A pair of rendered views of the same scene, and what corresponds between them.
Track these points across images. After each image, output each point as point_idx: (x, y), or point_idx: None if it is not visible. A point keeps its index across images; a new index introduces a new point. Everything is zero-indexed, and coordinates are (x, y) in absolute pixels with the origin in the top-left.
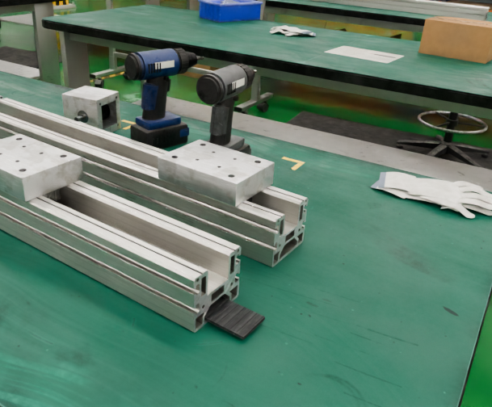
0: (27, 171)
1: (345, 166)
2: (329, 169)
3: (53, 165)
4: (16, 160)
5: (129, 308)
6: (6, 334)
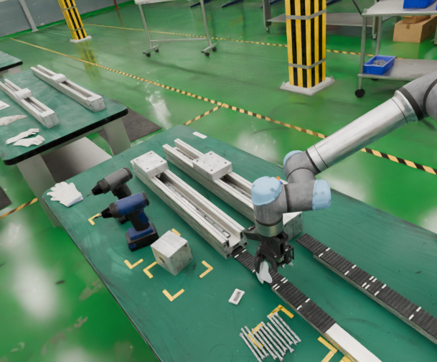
0: (209, 153)
1: (74, 215)
2: (84, 212)
3: (201, 156)
4: (212, 158)
5: None
6: (222, 151)
